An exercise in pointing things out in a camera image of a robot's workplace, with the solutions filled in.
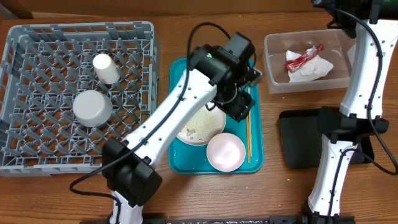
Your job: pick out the large white plate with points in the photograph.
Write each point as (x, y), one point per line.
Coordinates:
(202, 127)

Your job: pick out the red snack wrapper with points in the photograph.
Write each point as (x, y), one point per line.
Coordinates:
(294, 65)

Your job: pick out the grey plastic dish rack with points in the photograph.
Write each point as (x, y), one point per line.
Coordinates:
(43, 69)

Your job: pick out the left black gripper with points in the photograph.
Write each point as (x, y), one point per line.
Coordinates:
(239, 109)

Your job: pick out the white cup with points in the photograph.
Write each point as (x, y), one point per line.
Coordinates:
(105, 69)

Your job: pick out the small pink plate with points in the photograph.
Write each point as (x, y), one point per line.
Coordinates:
(226, 152)

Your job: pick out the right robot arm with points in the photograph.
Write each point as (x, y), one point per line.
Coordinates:
(374, 26)

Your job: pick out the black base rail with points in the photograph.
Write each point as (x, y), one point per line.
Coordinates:
(217, 221)

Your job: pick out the clear plastic bin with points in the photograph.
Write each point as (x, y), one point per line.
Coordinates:
(339, 50)

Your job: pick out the white napkin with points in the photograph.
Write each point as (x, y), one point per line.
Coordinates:
(315, 68)

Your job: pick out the grey bowl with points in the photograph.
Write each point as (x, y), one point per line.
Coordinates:
(92, 108)

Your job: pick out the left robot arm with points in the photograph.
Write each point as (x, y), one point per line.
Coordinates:
(217, 74)

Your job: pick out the black plastic tray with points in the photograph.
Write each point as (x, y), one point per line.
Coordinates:
(298, 140)

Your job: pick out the teal plastic tray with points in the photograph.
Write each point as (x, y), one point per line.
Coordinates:
(187, 159)

